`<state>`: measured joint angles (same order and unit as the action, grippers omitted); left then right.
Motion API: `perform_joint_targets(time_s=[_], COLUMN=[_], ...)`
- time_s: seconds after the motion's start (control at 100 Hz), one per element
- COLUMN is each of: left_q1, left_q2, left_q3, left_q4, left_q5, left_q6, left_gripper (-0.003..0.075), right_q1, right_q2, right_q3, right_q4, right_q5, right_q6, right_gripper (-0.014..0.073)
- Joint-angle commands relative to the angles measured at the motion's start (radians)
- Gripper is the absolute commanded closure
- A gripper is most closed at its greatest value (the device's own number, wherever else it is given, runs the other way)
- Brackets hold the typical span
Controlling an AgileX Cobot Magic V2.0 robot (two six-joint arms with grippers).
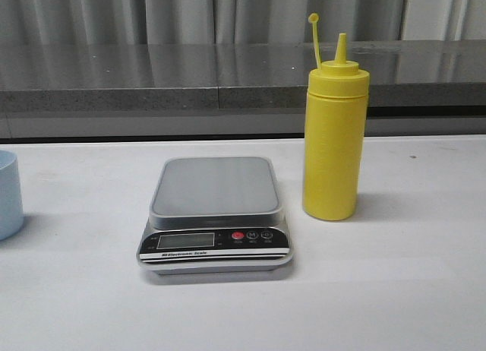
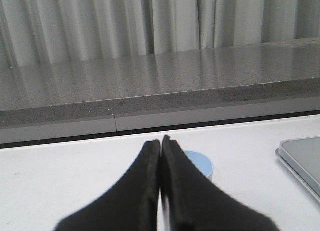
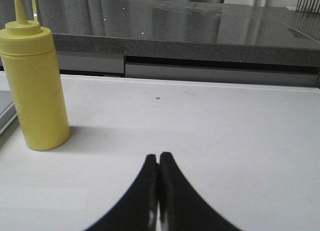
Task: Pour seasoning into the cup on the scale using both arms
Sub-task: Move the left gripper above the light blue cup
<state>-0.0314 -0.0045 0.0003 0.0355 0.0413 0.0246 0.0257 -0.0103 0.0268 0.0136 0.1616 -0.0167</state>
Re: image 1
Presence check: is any light blue plastic cup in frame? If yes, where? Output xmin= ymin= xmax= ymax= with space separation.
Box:
xmin=1 ymin=150 xmax=24 ymax=240

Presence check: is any yellow squeeze bottle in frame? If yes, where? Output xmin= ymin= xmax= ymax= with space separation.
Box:
xmin=302 ymin=13 xmax=371 ymax=221

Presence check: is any silver electronic kitchen scale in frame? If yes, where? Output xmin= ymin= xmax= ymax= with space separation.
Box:
xmin=137 ymin=157 xmax=293 ymax=275

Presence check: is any grey curtain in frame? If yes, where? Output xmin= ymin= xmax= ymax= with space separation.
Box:
xmin=1 ymin=0 xmax=485 ymax=46

